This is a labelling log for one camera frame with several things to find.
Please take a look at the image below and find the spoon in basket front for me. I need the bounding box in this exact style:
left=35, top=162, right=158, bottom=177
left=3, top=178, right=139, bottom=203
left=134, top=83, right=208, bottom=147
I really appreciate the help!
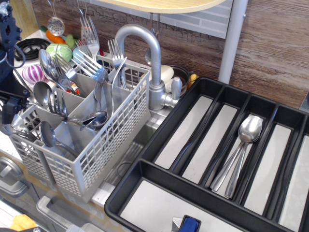
left=40, top=121, right=79, bottom=158

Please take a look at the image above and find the dark fork in basket middle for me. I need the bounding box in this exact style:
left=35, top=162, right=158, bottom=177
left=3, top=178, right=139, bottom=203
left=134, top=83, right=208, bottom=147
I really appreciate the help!
left=47, top=89, right=68, bottom=120

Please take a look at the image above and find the small metal pot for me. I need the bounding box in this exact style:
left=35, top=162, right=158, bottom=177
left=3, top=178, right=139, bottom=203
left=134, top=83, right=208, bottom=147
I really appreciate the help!
left=171, top=65, right=198, bottom=92

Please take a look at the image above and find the black coil stove burner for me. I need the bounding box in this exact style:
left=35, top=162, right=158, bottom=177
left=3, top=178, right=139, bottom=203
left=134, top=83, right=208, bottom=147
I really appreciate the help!
left=17, top=38, right=50, bottom=61

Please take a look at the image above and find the spoon in tray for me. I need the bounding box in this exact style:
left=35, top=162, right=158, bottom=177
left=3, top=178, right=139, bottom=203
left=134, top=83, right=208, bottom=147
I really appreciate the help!
left=225, top=139, right=256, bottom=199
left=211, top=116, right=263, bottom=192

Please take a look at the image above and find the tall fork at back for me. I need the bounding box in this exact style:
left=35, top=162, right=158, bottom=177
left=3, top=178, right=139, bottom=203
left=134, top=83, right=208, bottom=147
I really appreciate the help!
left=80, top=15, right=100, bottom=61

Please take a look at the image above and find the purple striped toy onion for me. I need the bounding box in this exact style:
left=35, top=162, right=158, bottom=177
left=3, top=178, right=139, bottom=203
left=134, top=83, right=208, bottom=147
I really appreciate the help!
left=22, top=64, right=45, bottom=84

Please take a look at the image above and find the upper spoon in tray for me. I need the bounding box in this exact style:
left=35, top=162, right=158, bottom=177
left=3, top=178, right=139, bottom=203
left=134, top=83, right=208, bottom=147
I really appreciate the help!
left=211, top=116, right=263, bottom=192

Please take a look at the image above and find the blue object at tray bottom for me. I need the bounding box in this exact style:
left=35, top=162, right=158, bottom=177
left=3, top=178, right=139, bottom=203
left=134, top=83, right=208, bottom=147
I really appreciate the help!
left=171, top=215, right=201, bottom=232

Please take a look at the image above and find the silver kitchen faucet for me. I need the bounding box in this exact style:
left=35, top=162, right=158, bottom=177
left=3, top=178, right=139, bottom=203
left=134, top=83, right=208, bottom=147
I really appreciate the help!
left=115, top=24, right=182, bottom=110

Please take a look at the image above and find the black cutlery tray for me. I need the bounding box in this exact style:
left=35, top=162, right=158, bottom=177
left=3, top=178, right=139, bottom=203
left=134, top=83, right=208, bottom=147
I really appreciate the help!
left=104, top=77, right=309, bottom=232

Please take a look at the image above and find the white toy in pot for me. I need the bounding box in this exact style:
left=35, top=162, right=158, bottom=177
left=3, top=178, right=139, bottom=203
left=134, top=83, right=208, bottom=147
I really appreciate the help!
left=160, top=65, right=174, bottom=84

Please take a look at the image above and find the fork at basket back right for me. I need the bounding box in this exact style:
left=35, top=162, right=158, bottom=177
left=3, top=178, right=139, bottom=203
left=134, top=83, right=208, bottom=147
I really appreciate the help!
left=108, top=39, right=127, bottom=89

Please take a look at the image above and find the large fork in centre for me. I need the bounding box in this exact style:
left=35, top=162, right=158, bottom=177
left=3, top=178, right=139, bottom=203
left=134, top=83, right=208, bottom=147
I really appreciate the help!
left=71, top=50, right=109, bottom=111

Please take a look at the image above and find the spoon at basket back left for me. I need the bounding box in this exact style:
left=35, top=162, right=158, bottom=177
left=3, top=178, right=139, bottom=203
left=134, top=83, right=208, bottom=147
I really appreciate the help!
left=39, top=49, right=73, bottom=93

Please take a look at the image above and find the orange toy carrot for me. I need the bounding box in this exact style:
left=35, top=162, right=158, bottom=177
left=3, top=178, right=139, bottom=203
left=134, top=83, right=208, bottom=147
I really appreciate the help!
left=45, top=30, right=66, bottom=44

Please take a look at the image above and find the lower spoon in tray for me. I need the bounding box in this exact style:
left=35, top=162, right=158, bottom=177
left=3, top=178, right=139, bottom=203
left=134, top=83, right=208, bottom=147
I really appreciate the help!
left=225, top=139, right=256, bottom=199

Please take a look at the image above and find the spoon in basket middle left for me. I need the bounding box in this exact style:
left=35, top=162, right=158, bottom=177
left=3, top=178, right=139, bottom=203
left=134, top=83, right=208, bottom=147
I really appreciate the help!
left=33, top=81, right=53, bottom=112

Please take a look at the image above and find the spoon lying in basket centre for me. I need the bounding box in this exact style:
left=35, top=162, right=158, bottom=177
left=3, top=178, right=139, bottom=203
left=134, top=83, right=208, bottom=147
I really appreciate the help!
left=62, top=111, right=109, bottom=131

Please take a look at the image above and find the yellow toy at bottom left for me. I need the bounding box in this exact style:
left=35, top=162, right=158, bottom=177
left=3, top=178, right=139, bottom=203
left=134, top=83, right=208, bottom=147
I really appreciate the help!
left=10, top=214, right=37, bottom=232

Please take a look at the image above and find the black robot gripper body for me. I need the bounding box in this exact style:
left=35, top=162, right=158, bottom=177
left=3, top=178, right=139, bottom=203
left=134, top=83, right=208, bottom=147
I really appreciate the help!
left=0, top=72, right=30, bottom=125

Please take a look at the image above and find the wooden shelf board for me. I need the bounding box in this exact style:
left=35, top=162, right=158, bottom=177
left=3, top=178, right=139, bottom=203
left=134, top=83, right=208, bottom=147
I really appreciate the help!
left=101, top=0, right=224, bottom=14

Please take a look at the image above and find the green toy cabbage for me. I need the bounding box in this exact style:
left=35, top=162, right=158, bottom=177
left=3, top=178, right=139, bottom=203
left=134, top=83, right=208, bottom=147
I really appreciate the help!
left=46, top=43, right=72, bottom=62

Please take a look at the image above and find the big steel spoon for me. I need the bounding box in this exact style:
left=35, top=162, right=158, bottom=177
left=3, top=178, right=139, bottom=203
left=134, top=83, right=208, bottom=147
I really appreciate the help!
left=0, top=115, right=37, bottom=142

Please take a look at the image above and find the fork at basket left edge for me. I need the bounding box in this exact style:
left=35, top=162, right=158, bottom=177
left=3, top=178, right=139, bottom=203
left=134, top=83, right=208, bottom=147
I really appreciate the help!
left=13, top=69, right=44, bottom=109

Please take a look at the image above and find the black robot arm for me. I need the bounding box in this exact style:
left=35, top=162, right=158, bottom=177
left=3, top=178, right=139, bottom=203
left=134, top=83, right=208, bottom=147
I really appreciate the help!
left=0, top=0, right=30, bottom=124

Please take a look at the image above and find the hanging perforated skimmer ladle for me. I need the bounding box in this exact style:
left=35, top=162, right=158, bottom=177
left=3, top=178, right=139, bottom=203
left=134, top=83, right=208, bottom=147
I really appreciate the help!
left=47, top=0, right=65, bottom=36

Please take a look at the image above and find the grey metal shelf pole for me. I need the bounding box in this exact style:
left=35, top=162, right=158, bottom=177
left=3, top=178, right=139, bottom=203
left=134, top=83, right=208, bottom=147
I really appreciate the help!
left=218, top=0, right=248, bottom=84

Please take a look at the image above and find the grey plastic cutlery basket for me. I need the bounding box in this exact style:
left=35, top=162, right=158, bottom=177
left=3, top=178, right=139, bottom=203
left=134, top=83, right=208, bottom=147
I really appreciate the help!
left=10, top=60, right=150, bottom=202

